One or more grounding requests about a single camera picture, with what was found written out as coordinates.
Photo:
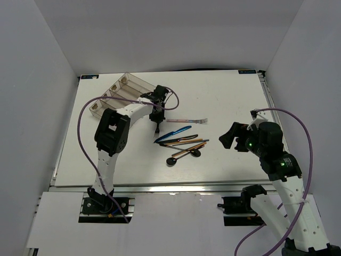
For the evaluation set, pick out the blue knife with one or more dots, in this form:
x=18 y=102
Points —
x=167 y=135

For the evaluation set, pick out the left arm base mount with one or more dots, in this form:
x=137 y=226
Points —
x=93 y=212

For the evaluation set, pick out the right blue table sticker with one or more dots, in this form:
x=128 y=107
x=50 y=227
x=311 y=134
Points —
x=247 y=71

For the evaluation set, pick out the orange chopstick lower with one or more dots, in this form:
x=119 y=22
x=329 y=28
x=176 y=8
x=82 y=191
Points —
x=189 y=149

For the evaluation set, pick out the black knife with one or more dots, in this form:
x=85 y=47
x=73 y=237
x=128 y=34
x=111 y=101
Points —
x=182 y=139

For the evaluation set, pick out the pink handled fork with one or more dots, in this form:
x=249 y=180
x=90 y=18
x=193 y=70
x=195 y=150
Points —
x=195 y=121

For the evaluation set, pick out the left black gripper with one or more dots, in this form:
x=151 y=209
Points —
x=159 y=118

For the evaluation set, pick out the blue table sticker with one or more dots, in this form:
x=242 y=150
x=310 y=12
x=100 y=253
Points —
x=92 y=76
x=247 y=71

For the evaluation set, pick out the orange black chopstick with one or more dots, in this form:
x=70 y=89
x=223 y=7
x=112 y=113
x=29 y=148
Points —
x=187 y=142

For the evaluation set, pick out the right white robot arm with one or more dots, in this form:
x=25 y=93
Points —
x=298 y=230

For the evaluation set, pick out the black spoon left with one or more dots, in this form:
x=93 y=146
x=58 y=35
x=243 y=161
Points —
x=171 y=161

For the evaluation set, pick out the white front cover board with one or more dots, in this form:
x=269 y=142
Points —
x=162 y=224

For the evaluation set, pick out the clear compartment organizer tray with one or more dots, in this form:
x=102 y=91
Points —
x=127 y=87

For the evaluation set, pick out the left blue table sticker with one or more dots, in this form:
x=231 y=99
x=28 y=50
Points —
x=92 y=76

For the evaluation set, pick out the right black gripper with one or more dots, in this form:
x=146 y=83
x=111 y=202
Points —
x=237 y=130

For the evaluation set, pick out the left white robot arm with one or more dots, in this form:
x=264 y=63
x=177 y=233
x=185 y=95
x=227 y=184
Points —
x=112 y=134

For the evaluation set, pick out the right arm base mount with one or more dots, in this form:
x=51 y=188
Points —
x=236 y=214

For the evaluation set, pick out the black spoon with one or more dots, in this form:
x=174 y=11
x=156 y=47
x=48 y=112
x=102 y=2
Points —
x=171 y=161
x=196 y=152

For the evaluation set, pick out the black spoon right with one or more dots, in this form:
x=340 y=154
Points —
x=196 y=152

